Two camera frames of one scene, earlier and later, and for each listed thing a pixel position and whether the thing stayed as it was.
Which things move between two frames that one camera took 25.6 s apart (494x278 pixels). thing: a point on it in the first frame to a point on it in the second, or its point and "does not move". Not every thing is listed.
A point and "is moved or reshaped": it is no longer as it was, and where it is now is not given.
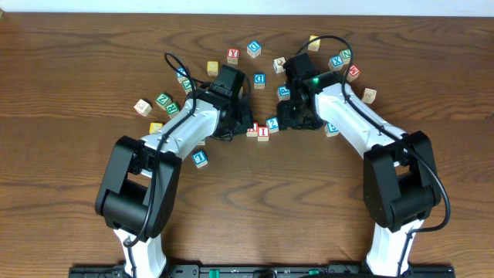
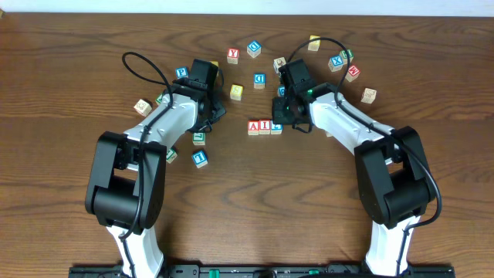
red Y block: [233, 55] does not move
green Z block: [163, 99] does not move
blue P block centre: [283, 93] does not move
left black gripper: [247, 110] to [220, 111]
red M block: [353, 73] does not move
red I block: [263, 133] is moved or reshaped
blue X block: [336, 62] does not move
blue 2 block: [272, 123] is moved or reshaped
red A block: [252, 132] does not move
